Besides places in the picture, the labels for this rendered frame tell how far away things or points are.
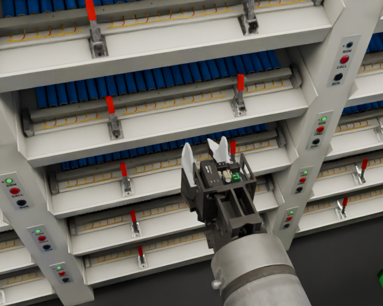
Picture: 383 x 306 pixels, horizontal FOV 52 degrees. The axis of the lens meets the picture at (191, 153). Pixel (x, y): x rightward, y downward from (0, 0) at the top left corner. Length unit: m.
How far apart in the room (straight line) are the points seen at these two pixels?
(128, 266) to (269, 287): 0.91
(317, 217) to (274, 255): 0.99
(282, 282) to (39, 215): 0.66
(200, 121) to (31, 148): 0.35
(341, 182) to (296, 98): 0.46
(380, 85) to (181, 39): 0.51
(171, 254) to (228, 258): 0.86
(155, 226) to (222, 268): 0.69
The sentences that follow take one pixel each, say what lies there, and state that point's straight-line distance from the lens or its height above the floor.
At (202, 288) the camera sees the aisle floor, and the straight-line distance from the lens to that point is 1.40.
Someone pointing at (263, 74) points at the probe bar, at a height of 0.77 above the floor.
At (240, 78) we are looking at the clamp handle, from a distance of 0.81.
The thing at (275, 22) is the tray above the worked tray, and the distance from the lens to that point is 0.76.
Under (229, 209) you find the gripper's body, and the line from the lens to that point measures 0.50.
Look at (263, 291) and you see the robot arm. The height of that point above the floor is 0.90.
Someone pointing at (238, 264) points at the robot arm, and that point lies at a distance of 0.44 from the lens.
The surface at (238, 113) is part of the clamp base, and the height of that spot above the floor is 0.73.
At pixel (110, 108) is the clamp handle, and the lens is 0.77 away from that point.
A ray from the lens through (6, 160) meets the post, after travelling 0.83.
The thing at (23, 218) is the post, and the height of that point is 0.53.
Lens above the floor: 1.29
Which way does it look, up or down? 48 degrees down
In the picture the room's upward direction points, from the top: straight up
